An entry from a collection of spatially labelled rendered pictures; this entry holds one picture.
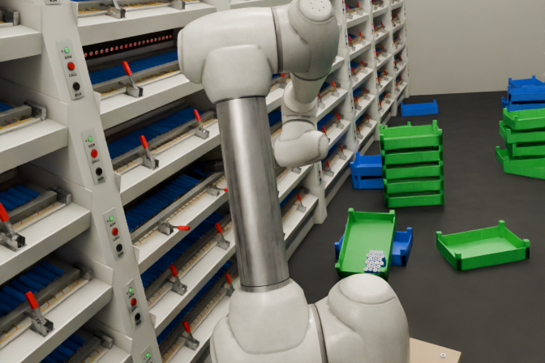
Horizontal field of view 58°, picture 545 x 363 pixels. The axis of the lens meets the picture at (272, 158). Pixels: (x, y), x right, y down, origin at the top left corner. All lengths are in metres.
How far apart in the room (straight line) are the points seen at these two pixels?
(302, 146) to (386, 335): 0.66
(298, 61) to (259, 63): 0.08
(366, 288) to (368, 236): 1.18
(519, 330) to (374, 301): 0.94
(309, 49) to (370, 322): 0.53
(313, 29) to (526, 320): 1.31
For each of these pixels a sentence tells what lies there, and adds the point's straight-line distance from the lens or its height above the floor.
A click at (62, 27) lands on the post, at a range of 1.14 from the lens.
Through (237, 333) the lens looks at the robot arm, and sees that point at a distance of 0.99.
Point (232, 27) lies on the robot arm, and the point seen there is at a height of 1.08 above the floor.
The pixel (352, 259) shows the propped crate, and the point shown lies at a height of 0.04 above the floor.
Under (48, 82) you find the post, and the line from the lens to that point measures 1.12.
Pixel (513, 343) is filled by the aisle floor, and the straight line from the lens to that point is 1.81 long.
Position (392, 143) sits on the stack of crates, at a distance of 2.54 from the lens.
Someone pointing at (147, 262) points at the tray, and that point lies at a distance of 1.35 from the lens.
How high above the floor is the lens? 1.12
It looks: 18 degrees down
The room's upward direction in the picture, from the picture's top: 8 degrees counter-clockwise
